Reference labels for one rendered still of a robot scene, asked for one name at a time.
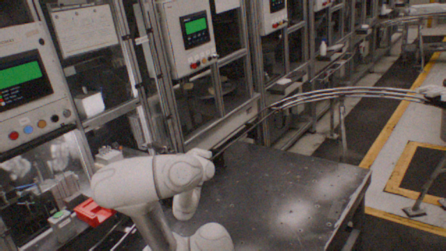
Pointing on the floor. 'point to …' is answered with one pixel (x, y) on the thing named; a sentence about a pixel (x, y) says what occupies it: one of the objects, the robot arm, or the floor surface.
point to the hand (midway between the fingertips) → (148, 153)
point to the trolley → (408, 28)
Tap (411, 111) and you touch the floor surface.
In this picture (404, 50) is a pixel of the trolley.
